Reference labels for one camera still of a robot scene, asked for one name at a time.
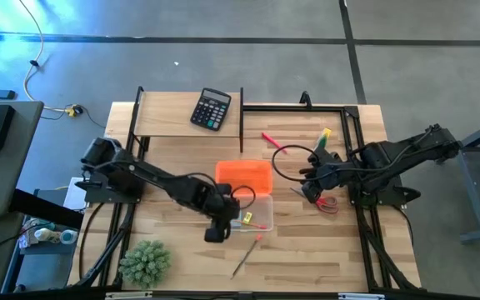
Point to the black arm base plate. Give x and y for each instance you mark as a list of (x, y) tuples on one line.
[(406, 195), (98, 195)]

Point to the black desk calculator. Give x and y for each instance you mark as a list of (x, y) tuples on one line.
[(211, 110)]

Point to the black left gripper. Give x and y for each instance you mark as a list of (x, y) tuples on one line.
[(226, 207)]

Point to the white bottle teal cap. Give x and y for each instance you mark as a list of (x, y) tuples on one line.
[(52, 236)]

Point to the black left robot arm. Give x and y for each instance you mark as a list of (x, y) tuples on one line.
[(156, 175)]

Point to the blue utility cart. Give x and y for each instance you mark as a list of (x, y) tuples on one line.
[(36, 271)]

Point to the white paper sheet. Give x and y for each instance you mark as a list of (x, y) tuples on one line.
[(71, 196)]

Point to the clear pencil box orange lid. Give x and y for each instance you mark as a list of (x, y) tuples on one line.
[(244, 175)]

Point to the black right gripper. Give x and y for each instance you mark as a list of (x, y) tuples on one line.
[(329, 173)]

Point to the wooden shelf black legs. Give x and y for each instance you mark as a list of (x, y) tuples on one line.
[(165, 114)]

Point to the dark pencil red eraser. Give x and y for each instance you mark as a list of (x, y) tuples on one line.
[(246, 257)]

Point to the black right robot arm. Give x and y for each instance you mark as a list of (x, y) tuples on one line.
[(406, 152)]

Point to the grey metal table frame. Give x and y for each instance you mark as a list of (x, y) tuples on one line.
[(471, 189)]

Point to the green artificial plant ball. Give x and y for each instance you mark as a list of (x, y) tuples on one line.
[(144, 264)]

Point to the pink pen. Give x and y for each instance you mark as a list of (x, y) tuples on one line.
[(270, 139)]

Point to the black desk beam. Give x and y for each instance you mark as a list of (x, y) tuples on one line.
[(44, 207)]

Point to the small yellow-green eraser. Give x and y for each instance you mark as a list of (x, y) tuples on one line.
[(247, 217)]

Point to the yellow plug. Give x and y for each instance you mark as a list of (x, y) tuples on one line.
[(72, 111)]

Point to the black aluminium table frame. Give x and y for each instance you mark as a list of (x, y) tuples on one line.
[(294, 108)]

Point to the green highlighter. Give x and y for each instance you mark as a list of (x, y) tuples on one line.
[(321, 143)]

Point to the white table clamp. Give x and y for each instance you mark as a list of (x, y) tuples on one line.
[(361, 296), (127, 295)]

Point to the black frame bracket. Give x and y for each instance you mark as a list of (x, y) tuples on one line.
[(306, 100)]

